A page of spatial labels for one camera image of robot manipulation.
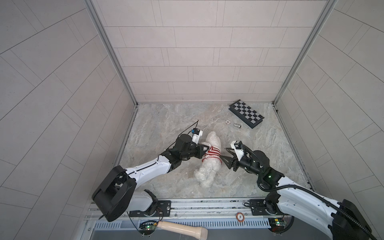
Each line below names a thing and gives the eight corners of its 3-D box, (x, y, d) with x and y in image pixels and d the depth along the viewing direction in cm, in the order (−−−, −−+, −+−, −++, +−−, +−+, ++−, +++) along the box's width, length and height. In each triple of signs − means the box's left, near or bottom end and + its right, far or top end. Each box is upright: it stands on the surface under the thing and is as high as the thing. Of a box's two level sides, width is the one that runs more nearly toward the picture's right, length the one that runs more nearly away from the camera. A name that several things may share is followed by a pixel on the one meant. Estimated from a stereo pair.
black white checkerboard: (252, 128, 103) (253, 126, 100) (227, 108, 115) (228, 106, 112) (263, 119, 108) (264, 117, 106) (239, 101, 120) (239, 98, 118)
